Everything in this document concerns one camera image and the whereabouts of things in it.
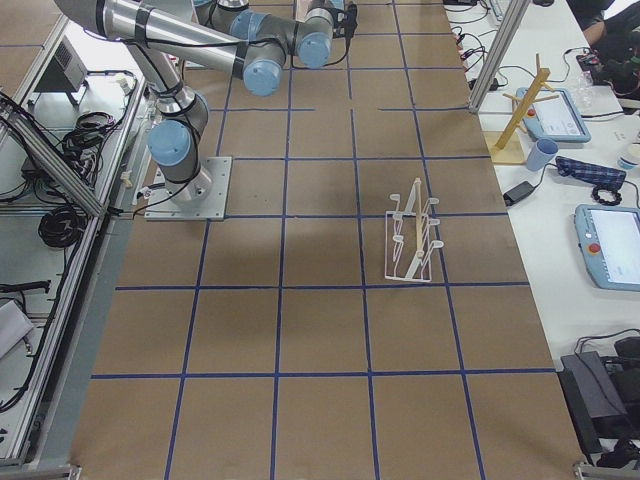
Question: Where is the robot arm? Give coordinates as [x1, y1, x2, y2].
[57, 1, 341, 208]

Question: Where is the blue cup on desk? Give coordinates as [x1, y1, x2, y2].
[525, 138, 559, 172]

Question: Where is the wooden mug tree stand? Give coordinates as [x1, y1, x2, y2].
[484, 54, 559, 165]

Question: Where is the black power adapter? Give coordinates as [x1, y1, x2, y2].
[502, 181, 536, 207]

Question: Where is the blue teach pendant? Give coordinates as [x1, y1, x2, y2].
[523, 88, 591, 144]
[574, 204, 639, 292]

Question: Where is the folded plaid cloth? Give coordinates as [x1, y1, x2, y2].
[555, 156, 626, 191]

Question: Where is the white wire cup rack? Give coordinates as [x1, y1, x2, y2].
[384, 177, 444, 283]

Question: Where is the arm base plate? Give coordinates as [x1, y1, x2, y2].
[144, 156, 232, 221]

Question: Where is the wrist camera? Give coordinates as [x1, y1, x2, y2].
[330, 1, 358, 41]

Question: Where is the aluminium frame post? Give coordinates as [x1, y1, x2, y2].
[468, 0, 529, 114]

